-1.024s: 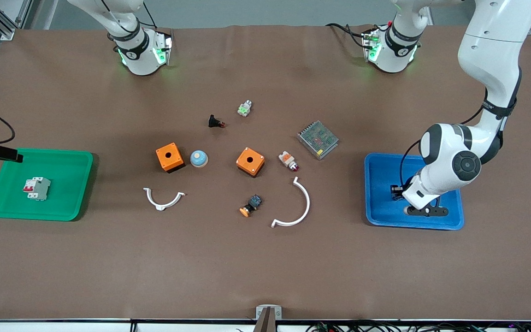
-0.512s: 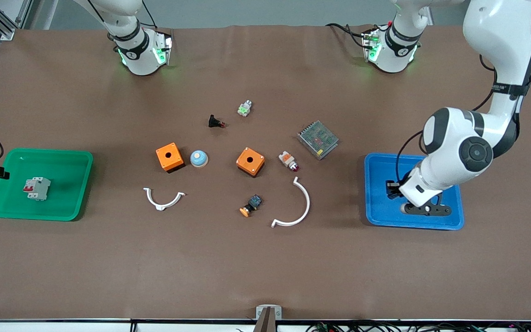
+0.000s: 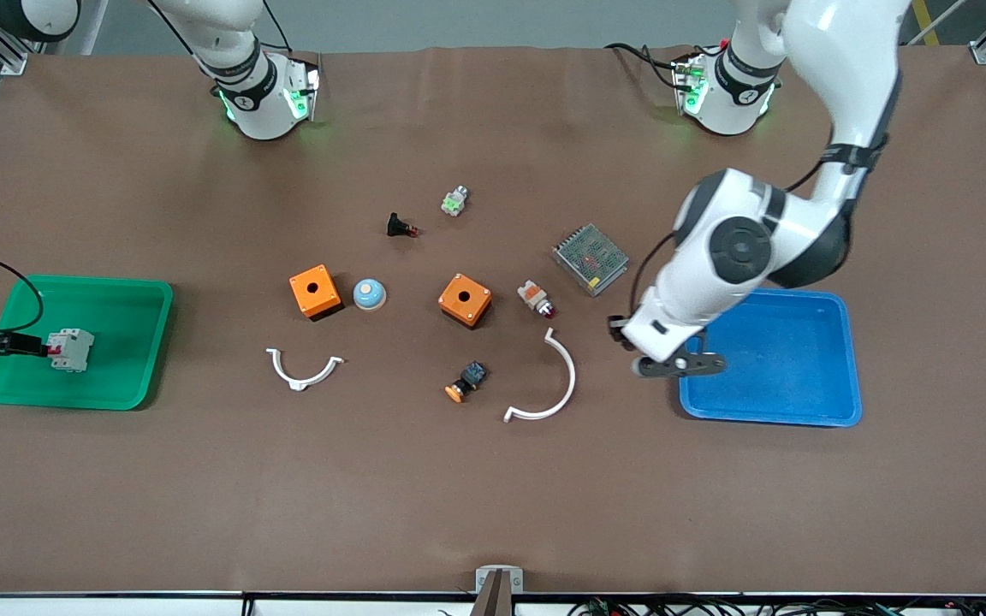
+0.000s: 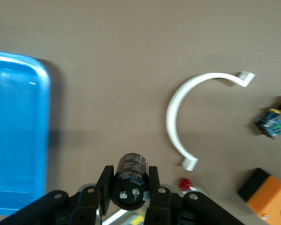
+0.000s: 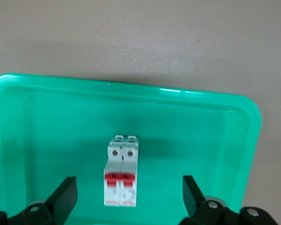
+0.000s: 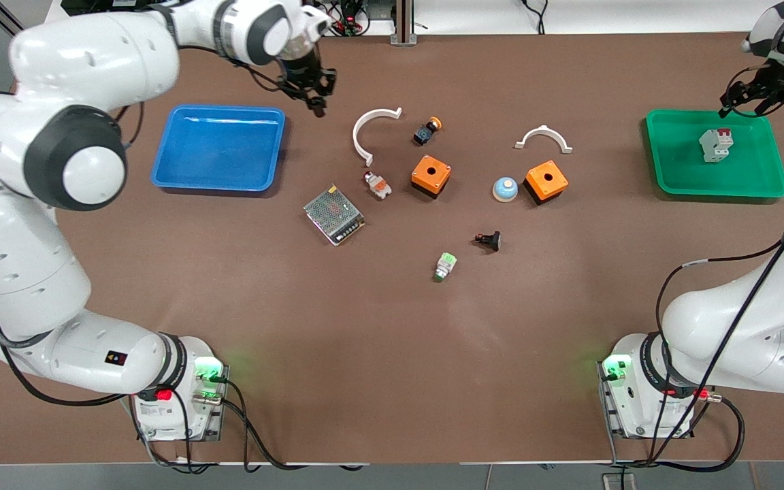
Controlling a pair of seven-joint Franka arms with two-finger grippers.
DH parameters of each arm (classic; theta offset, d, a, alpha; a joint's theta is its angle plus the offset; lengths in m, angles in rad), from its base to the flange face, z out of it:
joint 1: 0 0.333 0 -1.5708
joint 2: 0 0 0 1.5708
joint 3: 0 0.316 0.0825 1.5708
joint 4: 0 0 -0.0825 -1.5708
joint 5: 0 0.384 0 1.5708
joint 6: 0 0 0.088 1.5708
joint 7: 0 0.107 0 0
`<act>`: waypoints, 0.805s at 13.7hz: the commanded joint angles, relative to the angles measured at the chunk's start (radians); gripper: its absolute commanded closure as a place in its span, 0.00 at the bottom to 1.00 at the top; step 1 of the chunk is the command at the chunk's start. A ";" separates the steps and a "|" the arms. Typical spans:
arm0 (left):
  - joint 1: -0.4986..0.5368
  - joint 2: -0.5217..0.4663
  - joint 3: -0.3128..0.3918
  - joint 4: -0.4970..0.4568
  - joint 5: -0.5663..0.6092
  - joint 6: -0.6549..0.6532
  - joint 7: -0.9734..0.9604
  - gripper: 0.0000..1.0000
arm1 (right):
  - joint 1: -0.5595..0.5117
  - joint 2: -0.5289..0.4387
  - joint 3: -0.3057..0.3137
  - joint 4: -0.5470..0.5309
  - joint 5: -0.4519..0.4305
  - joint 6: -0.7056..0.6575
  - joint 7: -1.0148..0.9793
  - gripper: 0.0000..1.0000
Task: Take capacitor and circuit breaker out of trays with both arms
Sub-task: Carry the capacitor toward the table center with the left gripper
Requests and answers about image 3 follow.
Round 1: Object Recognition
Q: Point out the white circuit breaker red switch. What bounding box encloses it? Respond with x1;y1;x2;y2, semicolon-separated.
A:
48;328;96;373

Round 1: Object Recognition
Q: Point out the large white pipe clamp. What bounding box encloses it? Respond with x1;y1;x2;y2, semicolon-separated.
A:
503;328;577;424

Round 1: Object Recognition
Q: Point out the metal mesh power supply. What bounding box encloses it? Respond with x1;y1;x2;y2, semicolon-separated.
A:
552;223;630;298

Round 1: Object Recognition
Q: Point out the green plastic tray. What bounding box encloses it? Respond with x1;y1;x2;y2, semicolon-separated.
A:
0;274;175;412

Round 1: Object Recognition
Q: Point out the red indicator lamp white body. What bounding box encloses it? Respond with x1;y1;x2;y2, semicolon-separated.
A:
517;279;557;320

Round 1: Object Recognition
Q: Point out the blue plastic tray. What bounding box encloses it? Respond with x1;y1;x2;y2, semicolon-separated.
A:
677;288;864;428

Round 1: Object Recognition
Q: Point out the orange button box with hole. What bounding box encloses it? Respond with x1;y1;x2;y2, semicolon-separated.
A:
290;264;344;322
438;273;493;329

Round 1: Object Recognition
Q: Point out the orange push button blue body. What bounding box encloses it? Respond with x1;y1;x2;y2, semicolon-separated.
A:
445;361;488;404

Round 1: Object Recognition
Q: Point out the brown table cover sheet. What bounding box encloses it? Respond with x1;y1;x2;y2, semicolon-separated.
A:
0;44;986;597

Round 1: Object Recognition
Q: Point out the small white pipe clamp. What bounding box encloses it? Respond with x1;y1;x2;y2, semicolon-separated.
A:
266;347;345;392

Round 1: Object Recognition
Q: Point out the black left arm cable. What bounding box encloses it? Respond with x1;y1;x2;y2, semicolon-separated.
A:
628;137;888;322

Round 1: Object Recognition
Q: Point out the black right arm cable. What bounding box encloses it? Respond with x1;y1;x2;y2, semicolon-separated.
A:
0;255;45;336

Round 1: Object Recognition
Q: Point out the white table edge rail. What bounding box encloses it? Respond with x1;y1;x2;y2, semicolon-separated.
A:
0;595;477;616

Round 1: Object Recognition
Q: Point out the grey metal bracket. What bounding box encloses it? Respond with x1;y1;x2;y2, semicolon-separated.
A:
475;566;525;594

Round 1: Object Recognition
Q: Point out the black arm base cable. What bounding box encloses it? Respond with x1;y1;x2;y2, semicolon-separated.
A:
604;41;682;86

